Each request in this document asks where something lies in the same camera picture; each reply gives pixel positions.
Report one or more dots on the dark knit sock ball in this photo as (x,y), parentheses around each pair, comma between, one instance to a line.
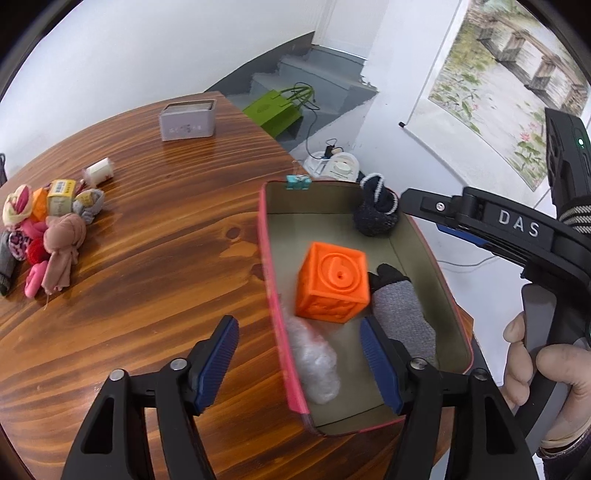
(374,219)

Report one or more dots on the person's right hand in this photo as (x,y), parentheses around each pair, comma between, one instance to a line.
(568,369)

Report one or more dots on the clear plastic bag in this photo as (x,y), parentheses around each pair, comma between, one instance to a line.
(314,364)

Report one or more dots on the white gauze roll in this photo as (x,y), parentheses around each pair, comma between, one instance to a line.
(99,171)

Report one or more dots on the grey sock ball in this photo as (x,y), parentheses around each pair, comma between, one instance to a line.
(90,203)

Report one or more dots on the grey stairs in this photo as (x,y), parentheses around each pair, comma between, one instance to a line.
(332,92)

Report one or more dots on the orange toy cube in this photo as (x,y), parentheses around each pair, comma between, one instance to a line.
(330,281)

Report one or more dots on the pink sock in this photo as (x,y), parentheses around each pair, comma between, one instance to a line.
(37,277)

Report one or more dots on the wall scroll painting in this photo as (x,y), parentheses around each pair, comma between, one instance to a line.
(508,69)

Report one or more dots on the grey and black sock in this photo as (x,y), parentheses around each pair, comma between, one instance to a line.
(5,267)

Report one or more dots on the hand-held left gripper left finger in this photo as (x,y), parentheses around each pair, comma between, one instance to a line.
(217,360)

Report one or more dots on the grey metal tin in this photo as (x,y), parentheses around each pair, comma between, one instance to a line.
(184,127)

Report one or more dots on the small yellow box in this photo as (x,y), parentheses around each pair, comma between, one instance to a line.
(60,196)

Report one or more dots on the teal binder clip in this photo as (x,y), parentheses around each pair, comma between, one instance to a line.
(298,182)

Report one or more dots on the white appliance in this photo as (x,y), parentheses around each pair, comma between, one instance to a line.
(341,166)

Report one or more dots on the grey sock with black toe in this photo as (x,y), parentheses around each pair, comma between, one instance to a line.
(401,314)

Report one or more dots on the pastel sock ball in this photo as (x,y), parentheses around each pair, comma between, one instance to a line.
(17,205)

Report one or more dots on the green paper bag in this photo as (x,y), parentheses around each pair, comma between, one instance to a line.
(272,110)

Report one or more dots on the pink leopard plush toy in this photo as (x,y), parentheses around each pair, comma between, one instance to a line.
(18,244)

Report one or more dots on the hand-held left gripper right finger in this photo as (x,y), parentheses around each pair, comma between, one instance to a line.
(378,364)

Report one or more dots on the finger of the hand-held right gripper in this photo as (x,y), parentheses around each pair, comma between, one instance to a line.
(466,237)
(425,205)

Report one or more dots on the person's right forearm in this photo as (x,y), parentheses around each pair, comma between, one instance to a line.
(570,461)

